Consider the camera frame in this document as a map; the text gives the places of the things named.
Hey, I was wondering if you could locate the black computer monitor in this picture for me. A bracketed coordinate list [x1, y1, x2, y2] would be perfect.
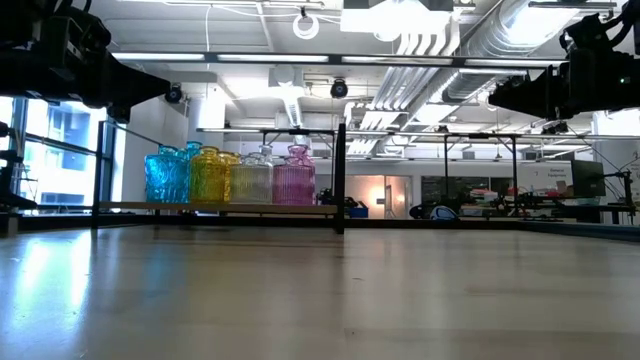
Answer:
[572, 159, 606, 199]

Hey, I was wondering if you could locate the white LED light strip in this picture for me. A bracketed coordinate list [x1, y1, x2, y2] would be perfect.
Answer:
[112, 52, 206, 62]
[342, 55, 454, 66]
[464, 58, 566, 68]
[217, 53, 330, 64]

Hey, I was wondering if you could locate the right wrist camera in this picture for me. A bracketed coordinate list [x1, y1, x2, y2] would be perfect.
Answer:
[559, 13, 604, 54]

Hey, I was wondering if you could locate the black tripod stand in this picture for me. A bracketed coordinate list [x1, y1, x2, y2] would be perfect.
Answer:
[602, 169, 639, 226]

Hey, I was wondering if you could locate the blue medallion embossed glass vase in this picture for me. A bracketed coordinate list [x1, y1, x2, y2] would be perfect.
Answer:
[144, 144, 191, 204]

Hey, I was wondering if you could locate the blue white helmet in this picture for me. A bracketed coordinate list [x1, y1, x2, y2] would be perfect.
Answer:
[429, 204, 459, 221]

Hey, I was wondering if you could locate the white ceiling ring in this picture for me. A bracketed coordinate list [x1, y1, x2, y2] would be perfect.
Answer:
[292, 10, 321, 41]

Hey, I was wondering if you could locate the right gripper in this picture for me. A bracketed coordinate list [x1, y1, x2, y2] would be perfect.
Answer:
[487, 47, 630, 135]

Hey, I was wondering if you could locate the silver ceiling air duct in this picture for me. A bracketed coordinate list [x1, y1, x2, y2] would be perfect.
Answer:
[372, 0, 581, 116]

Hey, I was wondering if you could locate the pink ribbed glass vase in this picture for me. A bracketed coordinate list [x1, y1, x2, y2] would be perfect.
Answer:
[272, 144, 317, 206]

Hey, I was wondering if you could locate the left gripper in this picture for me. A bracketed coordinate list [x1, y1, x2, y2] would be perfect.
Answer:
[29, 0, 171, 124]

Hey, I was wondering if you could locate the clear fine-ribbed glass vase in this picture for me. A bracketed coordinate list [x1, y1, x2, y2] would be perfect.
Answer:
[229, 152, 275, 204]

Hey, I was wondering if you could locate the white ceiling light panel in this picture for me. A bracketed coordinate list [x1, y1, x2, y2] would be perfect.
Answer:
[339, 7, 454, 44]

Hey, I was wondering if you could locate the yellow ribbed glass vase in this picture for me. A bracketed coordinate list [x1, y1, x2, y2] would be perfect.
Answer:
[188, 145, 227, 204]

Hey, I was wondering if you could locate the wooden shelf board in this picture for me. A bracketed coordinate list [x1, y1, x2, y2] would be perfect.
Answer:
[98, 201, 339, 216]

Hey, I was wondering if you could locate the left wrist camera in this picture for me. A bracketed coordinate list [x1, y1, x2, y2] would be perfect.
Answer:
[47, 7, 112, 56]

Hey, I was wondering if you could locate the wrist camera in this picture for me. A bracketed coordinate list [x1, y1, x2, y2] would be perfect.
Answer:
[47, 7, 112, 56]
[559, 13, 604, 54]

